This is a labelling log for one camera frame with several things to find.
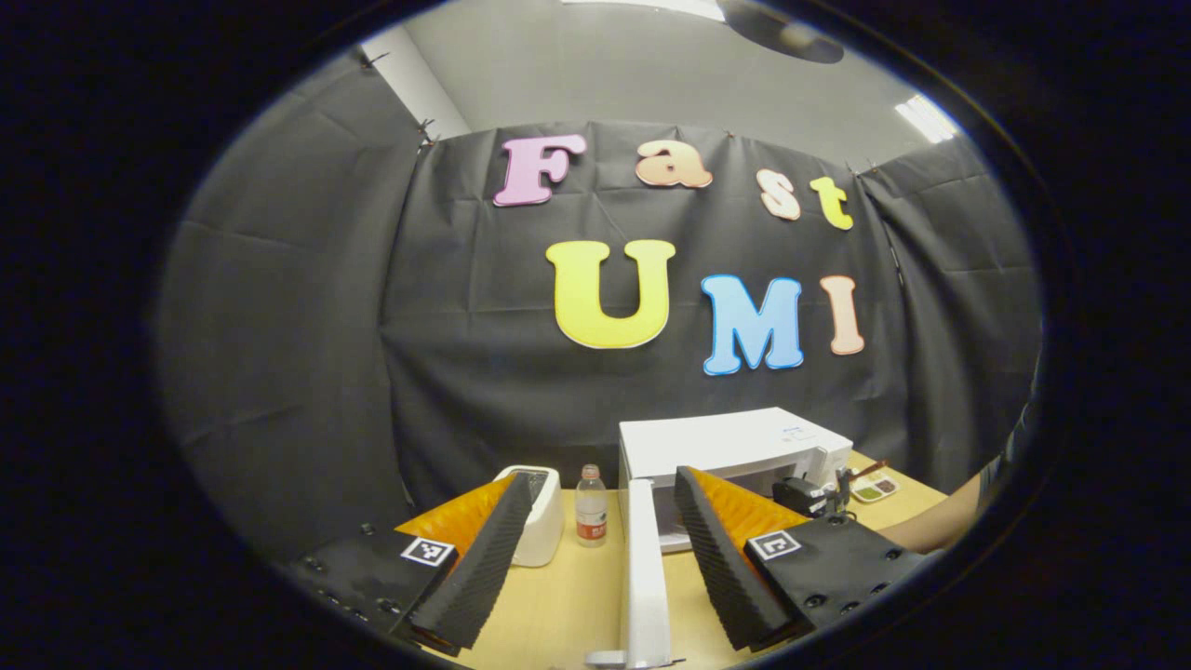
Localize white microwave oven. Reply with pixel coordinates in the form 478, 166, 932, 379
586, 407, 853, 669

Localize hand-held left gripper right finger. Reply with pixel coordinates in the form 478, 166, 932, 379
675, 465, 931, 652

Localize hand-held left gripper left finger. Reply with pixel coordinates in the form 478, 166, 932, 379
288, 473, 533, 652

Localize white toaster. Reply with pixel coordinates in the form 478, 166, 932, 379
493, 465, 566, 569

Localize dark round ceiling fixture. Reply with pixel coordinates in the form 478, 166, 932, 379
716, 0, 845, 65

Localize black backdrop cloth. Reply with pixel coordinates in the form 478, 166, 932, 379
154, 51, 1043, 559

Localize clear plastic water bottle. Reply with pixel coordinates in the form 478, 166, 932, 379
574, 463, 609, 548

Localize small ceiling light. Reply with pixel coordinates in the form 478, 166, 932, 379
894, 93, 960, 144

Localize person's dark shirt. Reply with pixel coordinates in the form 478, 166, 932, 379
977, 372, 1043, 508

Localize long ceiling light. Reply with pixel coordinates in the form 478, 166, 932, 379
558, 0, 727, 22

